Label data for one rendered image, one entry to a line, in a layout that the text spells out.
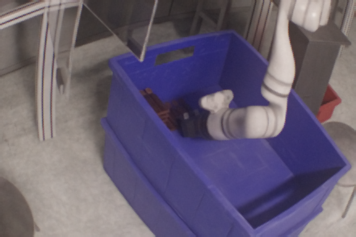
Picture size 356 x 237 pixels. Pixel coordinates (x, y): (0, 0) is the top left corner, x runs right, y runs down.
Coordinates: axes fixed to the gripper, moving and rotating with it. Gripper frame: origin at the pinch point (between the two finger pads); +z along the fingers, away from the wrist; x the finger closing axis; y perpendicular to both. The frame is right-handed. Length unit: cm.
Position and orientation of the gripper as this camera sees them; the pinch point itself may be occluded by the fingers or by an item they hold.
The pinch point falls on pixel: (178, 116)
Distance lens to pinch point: 144.8
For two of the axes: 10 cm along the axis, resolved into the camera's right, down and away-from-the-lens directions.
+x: 8.1, -2.7, 5.1
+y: 2.5, 9.6, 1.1
